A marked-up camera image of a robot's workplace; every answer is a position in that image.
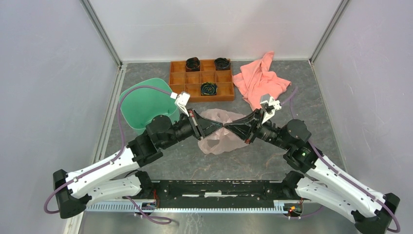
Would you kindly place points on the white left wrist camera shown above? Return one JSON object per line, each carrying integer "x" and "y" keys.
{"x": 181, "y": 101}

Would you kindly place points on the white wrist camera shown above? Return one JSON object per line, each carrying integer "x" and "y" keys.
{"x": 181, "y": 101}
{"x": 270, "y": 106}

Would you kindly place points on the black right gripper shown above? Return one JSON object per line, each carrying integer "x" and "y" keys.
{"x": 243, "y": 128}

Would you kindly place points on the rolled tie with orange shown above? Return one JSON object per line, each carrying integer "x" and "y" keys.
{"x": 192, "y": 65}

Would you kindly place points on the rolled black tie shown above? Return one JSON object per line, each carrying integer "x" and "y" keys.
{"x": 222, "y": 64}

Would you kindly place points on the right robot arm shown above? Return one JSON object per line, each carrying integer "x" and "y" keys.
{"x": 319, "y": 179}

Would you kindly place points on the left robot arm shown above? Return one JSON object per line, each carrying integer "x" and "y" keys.
{"x": 119, "y": 175}

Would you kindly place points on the pink plastic trash bag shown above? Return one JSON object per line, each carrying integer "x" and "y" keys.
{"x": 221, "y": 140}

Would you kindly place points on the pink cloth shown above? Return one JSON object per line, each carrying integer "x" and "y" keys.
{"x": 256, "y": 79}

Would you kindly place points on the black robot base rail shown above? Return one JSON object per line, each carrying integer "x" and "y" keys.
{"x": 217, "y": 193}

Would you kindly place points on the green plastic trash bin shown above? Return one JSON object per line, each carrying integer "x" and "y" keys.
{"x": 146, "y": 100}

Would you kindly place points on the wooden compartment tray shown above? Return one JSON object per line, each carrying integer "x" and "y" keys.
{"x": 190, "y": 82}

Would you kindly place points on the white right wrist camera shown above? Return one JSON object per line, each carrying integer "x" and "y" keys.
{"x": 270, "y": 106}

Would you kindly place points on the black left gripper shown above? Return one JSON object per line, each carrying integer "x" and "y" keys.
{"x": 208, "y": 126}

